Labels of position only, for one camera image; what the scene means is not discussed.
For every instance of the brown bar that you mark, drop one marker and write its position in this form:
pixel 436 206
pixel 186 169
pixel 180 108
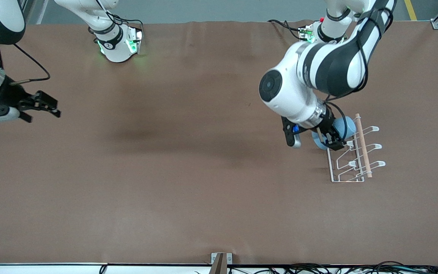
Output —
pixel 219 266

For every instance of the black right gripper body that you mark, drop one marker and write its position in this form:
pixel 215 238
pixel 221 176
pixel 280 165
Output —
pixel 10 95

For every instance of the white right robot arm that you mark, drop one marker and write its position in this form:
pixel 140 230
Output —
pixel 116 49

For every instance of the blue plastic cup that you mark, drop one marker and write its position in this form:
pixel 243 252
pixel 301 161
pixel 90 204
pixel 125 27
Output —
pixel 346 127

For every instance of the white table edge rail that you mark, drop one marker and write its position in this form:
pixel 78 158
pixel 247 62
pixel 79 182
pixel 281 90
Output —
pixel 32 269

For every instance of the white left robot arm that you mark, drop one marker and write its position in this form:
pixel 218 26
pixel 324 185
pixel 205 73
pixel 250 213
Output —
pixel 291 95

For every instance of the small metal table bracket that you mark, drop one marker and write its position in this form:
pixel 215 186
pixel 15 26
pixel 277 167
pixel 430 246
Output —
pixel 229 258

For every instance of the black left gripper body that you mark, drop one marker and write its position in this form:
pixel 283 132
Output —
pixel 328 126

